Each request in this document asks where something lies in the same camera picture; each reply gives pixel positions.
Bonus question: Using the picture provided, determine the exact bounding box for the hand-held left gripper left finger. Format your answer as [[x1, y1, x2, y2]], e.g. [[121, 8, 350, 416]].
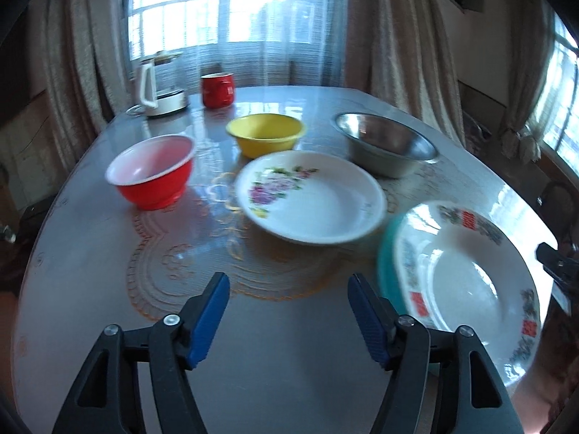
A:
[[52, 272, 231, 434]]

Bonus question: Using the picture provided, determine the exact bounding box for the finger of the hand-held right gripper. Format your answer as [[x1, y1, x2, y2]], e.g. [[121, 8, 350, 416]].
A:
[[536, 242, 579, 291]]

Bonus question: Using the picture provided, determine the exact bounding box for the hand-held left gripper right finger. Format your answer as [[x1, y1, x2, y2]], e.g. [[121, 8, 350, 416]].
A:
[[347, 273, 525, 434]]

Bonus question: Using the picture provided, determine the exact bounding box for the white plate with red-green rim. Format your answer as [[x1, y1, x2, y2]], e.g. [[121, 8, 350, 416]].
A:
[[392, 200, 542, 388]]

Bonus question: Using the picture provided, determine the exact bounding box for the white floral plate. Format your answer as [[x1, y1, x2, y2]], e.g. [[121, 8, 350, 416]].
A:
[[234, 150, 388, 246]]

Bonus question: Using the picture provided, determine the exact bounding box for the stainless steel bowl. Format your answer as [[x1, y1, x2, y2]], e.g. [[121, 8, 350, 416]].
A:
[[335, 112, 440, 179]]

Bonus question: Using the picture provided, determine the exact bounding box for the yellow bowl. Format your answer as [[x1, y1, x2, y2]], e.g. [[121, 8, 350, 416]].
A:
[[225, 114, 305, 159]]

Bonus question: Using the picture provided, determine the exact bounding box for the teal plate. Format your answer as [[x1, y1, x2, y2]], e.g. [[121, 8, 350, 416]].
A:
[[377, 214, 410, 312]]

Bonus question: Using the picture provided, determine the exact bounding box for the lace table doily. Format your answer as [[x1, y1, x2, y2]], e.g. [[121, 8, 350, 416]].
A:
[[126, 163, 399, 318]]

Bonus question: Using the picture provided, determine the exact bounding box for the red bowl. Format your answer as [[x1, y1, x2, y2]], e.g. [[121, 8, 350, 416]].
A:
[[105, 134, 197, 211]]

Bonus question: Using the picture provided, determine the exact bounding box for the tied beige curtain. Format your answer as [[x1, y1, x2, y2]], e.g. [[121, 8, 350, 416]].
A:
[[500, 7, 571, 164]]

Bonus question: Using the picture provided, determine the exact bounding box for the small side window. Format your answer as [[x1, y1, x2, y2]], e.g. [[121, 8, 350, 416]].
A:
[[542, 13, 579, 160]]

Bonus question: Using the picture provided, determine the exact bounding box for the red mug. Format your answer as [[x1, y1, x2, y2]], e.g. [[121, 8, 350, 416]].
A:
[[201, 72, 237, 109]]

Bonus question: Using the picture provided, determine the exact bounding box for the white electric glass kettle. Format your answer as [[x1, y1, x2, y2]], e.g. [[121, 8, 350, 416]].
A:
[[137, 50, 190, 119]]

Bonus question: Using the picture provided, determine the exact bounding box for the sheer white curtain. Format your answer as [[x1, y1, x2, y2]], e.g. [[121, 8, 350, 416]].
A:
[[121, 0, 351, 95]]

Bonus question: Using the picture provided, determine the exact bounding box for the large paned window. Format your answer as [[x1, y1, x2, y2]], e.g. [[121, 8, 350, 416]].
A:
[[127, 0, 326, 61]]

